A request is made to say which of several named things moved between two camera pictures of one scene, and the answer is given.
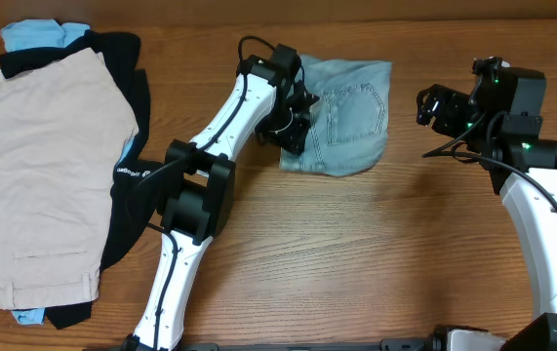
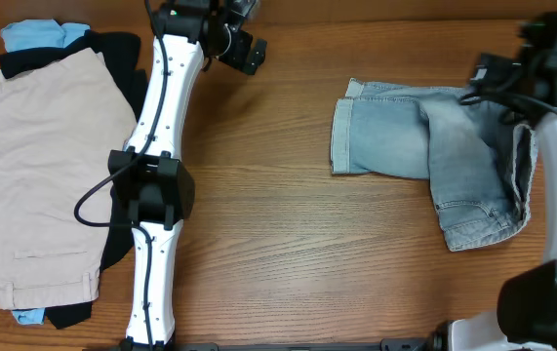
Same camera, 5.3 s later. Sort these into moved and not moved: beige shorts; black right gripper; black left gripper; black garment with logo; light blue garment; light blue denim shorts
Moved: black right gripper; light blue denim shorts; black left gripper
Not moved: light blue garment; beige shorts; black garment with logo
